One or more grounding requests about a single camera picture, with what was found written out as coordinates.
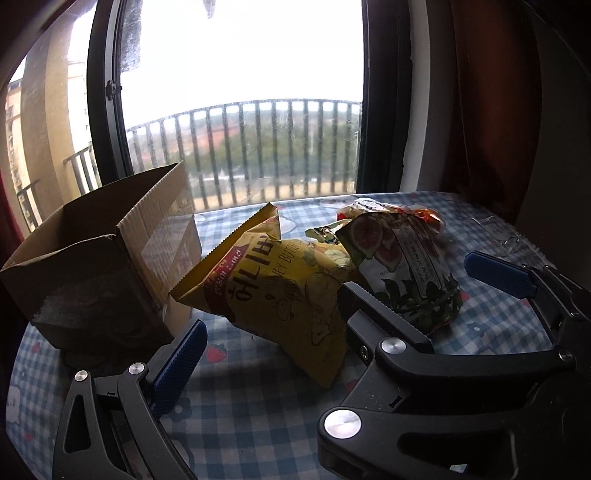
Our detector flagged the metal balcony railing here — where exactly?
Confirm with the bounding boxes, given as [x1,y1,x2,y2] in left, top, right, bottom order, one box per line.
[127,98,363,213]
[16,143,100,232]

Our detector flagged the green fig-print snack bag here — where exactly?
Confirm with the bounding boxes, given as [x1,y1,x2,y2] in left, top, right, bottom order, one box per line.
[305,210,463,337]

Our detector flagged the black window frame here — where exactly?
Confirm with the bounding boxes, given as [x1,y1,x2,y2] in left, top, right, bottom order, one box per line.
[87,0,411,195]

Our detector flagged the red white cartoon snack bag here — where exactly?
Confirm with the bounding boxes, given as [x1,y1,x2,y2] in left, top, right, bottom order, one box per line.
[336,198,411,220]

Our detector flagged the brown cardboard box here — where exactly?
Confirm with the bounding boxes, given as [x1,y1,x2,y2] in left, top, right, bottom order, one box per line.
[0,161,204,365]

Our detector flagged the dark brown curtain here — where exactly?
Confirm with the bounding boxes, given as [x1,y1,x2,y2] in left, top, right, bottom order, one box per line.
[438,0,546,222]

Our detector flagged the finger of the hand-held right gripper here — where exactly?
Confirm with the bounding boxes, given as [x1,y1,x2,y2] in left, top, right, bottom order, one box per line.
[464,251,591,352]
[316,281,577,480]

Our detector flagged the dark red curtain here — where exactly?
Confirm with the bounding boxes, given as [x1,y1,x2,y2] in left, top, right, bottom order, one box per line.
[0,175,26,250]

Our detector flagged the blue checked tablecloth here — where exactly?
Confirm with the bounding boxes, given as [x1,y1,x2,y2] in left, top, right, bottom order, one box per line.
[7,191,559,480]

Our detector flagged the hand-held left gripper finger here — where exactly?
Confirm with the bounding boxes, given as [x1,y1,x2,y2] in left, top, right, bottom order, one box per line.
[52,318,208,480]

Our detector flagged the yellow chip bag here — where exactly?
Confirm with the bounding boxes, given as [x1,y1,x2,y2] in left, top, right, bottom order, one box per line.
[170,202,366,389]

